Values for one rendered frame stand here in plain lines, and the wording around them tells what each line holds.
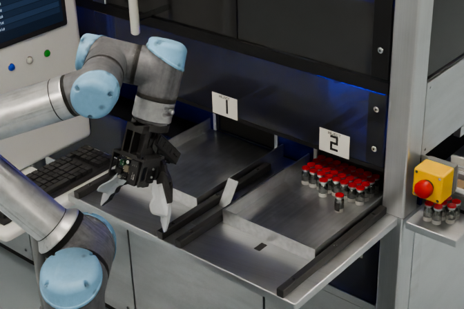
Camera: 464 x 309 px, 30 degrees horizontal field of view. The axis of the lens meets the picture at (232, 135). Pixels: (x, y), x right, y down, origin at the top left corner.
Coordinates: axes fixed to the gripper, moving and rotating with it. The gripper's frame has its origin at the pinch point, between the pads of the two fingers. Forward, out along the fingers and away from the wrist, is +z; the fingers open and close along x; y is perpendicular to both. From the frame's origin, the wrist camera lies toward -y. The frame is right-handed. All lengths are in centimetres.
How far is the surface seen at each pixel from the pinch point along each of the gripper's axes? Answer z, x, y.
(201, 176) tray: 3, -15, -52
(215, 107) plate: -14, -20, -61
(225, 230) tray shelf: 7.5, 3.2, -35.0
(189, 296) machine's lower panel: 51, -28, -88
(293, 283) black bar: 8.0, 26.8, -22.4
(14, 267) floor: 83, -117, -116
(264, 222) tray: 4.2, 9.6, -41.2
